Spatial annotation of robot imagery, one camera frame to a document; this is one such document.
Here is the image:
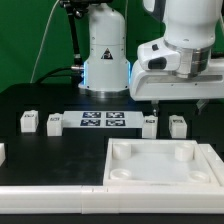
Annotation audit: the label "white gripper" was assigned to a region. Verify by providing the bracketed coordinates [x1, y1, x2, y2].
[129, 60, 224, 116]

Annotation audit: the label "white square table top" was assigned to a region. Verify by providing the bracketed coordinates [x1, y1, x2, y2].
[103, 139, 220, 186]

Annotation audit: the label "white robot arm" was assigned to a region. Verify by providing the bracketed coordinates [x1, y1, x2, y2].
[79, 0, 224, 105]

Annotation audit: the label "white right fence bar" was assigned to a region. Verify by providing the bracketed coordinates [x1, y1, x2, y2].
[200, 144, 224, 187]

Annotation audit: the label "white fence bar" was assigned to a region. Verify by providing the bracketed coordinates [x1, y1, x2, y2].
[0, 186, 224, 214]
[200, 144, 224, 187]

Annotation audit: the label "white plate with tags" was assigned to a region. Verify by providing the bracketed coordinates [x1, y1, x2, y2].
[63, 111, 144, 128]

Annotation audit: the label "white front fence bar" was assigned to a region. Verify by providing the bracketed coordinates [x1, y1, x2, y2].
[0, 186, 224, 214]

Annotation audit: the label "white left fence piece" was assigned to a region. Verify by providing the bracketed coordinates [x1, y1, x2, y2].
[0, 143, 6, 166]

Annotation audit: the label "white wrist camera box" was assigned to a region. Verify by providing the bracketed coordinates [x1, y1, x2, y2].
[137, 36, 201, 75]

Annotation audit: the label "black cables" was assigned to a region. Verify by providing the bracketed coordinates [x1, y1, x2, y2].
[35, 64, 86, 84]

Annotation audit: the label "black camera stand pole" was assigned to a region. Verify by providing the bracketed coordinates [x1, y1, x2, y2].
[59, 0, 88, 65]

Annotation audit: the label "white cable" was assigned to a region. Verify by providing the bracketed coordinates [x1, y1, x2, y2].
[30, 0, 60, 84]

